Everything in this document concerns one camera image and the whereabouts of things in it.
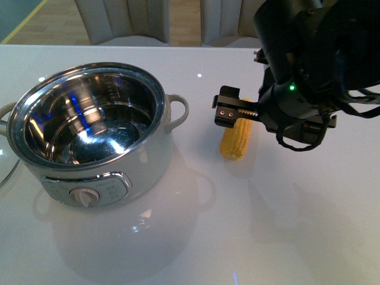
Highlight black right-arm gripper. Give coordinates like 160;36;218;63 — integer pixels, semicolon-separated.
212;66;337;144

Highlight yellow corn cob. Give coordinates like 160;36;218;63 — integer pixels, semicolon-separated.
220;98;253;162

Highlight glass pot lid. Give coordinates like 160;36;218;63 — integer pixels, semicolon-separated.
0;135;20;189

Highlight white electric cooking pot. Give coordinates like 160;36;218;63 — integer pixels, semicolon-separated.
1;62;188;207

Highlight right beige upholstered chair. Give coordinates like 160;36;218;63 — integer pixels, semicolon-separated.
200;0;264;48

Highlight beige upholstered chair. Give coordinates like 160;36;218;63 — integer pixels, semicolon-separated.
75;0;170;47
200;0;264;48

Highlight left beige upholstered chair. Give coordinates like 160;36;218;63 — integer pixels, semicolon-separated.
75;0;170;47

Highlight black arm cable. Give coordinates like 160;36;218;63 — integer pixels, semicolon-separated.
275;88;380;152

